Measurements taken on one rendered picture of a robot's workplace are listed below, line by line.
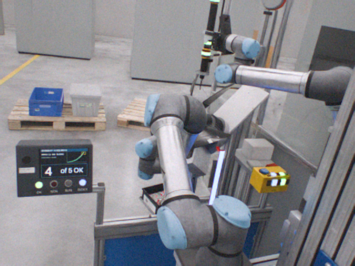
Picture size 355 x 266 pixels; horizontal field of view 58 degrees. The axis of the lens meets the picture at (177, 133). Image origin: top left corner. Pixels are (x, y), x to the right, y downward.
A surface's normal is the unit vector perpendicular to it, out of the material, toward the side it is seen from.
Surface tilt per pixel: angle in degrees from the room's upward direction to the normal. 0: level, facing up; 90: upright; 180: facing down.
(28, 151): 75
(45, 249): 0
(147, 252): 90
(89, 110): 95
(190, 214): 31
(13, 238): 1
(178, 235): 70
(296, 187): 90
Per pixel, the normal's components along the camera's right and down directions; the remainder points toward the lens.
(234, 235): 0.26, 0.40
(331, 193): -0.93, 0.02
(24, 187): 0.33, 0.16
